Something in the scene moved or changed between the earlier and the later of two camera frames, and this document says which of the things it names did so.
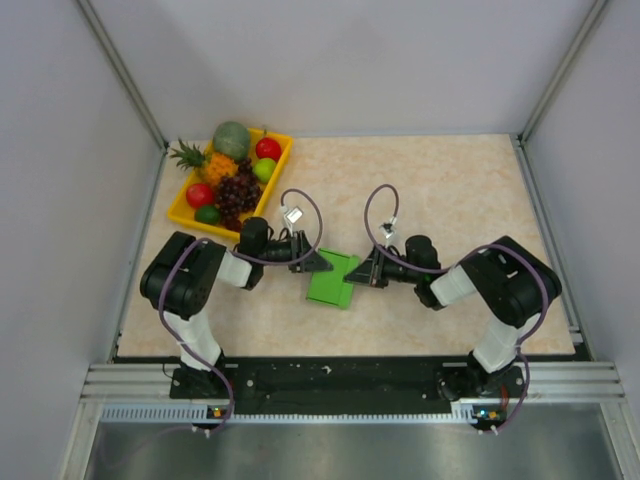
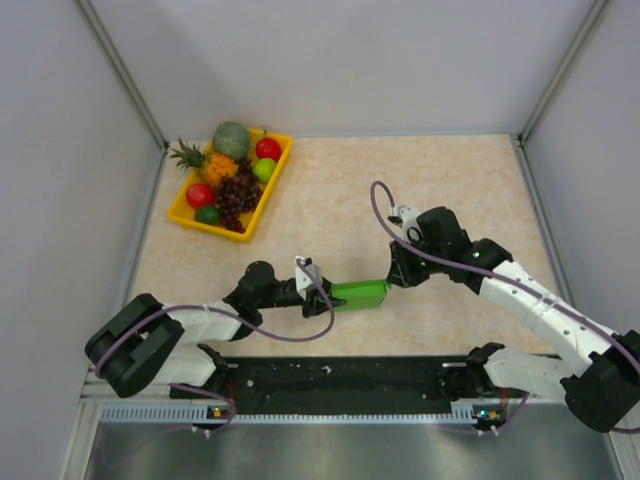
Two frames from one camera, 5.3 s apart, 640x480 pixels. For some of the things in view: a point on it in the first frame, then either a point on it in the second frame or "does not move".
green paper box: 329,286 -> 359,295
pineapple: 208,168 does not move
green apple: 264,169 does not move
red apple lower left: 200,195 does not move
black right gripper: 362,273 -> 400,271
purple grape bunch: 238,194 does not move
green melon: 232,139 does not move
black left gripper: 314,262 -> 318,303
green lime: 209,214 does not move
